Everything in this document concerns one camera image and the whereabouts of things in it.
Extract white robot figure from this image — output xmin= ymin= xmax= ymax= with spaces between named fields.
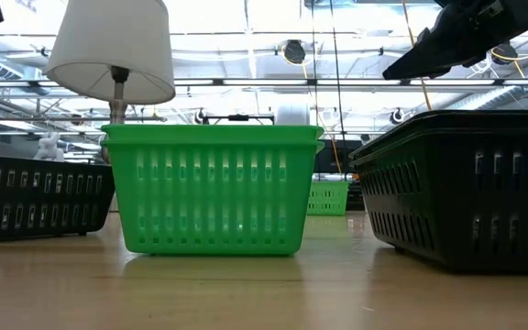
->
xmin=33 ymin=132 xmax=66 ymax=161

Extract thick yellow cable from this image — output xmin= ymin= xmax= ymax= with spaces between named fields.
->
xmin=401 ymin=0 xmax=433 ymax=112

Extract black hanging cable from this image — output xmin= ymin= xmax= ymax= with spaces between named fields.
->
xmin=311 ymin=0 xmax=318 ymax=138
xmin=329 ymin=0 xmax=346 ymax=141

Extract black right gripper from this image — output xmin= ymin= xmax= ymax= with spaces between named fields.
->
xmin=381 ymin=0 xmax=528 ymax=81

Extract black metal gantry frame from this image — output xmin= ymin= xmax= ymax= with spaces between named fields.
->
xmin=201 ymin=113 xmax=277 ymax=126

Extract white shade table lamp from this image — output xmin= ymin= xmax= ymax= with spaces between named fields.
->
xmin=43 ymin=0 xmax=177 ymax=126

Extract thin yellow cable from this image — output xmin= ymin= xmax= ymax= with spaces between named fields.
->
xmin=281 ymin=40 xmax=343 ymax=175

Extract black slotted plastic basket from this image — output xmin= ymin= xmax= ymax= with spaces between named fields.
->
xmin=348 ymin=132 xmax=528 ymax=275
xmin=348 ymin=109 xmax=528 ymax=138
xmin=0 ymin=154 xmax=116 ymax=244

